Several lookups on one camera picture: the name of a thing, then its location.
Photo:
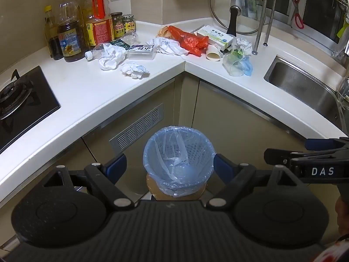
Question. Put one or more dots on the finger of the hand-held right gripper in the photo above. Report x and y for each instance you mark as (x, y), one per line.
(321, 144)
(276, 157)

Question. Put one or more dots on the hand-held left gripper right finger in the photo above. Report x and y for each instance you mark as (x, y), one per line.
(221, 167)

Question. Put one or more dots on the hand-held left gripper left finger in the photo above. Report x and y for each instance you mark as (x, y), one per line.
(117, 167)

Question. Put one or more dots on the blue lined trash bin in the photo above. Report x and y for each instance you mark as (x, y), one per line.
(178, 166)

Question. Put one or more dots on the crushed clear water bottle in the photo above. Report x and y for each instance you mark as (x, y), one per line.
(94, 52)

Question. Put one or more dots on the clear plastic swab box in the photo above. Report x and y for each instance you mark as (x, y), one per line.
(141, 51)

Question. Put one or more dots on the red plastic bag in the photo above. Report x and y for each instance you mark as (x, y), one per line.
(190, 41)

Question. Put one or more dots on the white plastic bag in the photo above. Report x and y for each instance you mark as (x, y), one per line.
(169, 46)

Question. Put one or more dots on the tan plastic bag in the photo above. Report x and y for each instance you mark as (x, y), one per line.
(163, 32)

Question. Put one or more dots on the person's right hand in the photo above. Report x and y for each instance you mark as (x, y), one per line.
(343, 215)

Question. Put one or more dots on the grey cabinet vent grille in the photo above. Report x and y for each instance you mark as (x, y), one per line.
(136, 128)

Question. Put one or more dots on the clear drinking glass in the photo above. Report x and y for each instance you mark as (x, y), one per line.
(344, 92)

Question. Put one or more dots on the steel sink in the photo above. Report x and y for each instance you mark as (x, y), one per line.
(300, 87)

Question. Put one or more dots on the red patterned clothing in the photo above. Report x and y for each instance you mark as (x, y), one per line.
(335, 253)

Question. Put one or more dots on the light blue plastic film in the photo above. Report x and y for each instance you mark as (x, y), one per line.
(248, 68)

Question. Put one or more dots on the small crumpled tissue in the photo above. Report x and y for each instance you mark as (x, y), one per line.
(135, 70)

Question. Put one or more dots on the clear plastic cup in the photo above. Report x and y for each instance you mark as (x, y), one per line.
(233, 65)

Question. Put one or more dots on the white crumpled paper towel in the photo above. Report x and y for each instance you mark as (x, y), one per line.
(111, 57)

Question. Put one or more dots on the paper cup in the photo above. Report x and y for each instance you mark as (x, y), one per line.
(213, 56)

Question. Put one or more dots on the black gas stove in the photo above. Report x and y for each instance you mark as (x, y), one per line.
(21, 106)

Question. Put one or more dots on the white crumpled paper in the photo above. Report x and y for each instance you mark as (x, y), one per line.
(244, 45)

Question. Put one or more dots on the yellow green cloth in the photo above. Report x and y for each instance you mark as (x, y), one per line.
(344, 28)

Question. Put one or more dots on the red scissors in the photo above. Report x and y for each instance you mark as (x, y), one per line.
(299, 19)

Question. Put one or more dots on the white green medicine box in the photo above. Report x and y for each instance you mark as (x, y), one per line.
(215, 36)

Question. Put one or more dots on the oil bottle blue label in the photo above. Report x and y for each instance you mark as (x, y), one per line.
(71, 43)

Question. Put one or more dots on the dark soy sauce bottle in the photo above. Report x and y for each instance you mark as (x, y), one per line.
(54, 46)

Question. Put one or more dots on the black lid sauce jar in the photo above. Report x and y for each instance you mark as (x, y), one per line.
(117, 27)

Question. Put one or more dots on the checkered lid sauce jar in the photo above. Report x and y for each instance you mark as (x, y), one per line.
(128, 24)

